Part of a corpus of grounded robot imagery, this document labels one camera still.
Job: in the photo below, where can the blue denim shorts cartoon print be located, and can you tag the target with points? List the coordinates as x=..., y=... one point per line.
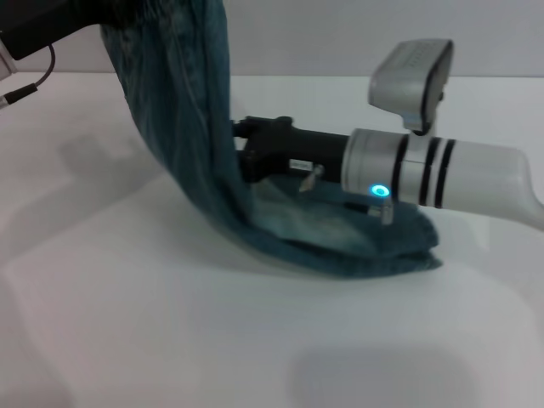
x=183, y=127

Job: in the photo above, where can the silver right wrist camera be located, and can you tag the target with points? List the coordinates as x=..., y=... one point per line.
x=404, y=72

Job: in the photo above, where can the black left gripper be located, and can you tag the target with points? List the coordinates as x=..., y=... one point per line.
x=38, y=21

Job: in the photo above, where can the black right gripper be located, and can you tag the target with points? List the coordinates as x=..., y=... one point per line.
x=297, y=149

